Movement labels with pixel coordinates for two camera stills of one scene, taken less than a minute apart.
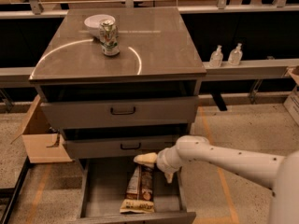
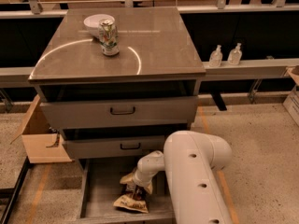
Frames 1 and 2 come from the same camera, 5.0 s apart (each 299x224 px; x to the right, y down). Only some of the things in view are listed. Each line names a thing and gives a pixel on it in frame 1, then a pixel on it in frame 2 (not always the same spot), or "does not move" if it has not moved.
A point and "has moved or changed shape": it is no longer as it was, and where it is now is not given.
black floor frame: x=13 y=191 does not move
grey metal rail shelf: x=214 y=71 does not move
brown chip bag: x=139 y=194 has moved or changed shape
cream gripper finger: x=169 y=176 -> x=149 y=188
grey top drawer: x=134 y=113 does not move
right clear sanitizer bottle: x=235 y=56 does not move
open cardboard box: x=43 y=143 does not move
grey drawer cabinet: x=119 y=82 does not move
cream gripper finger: x=147 y=159 -> x=127 y=178
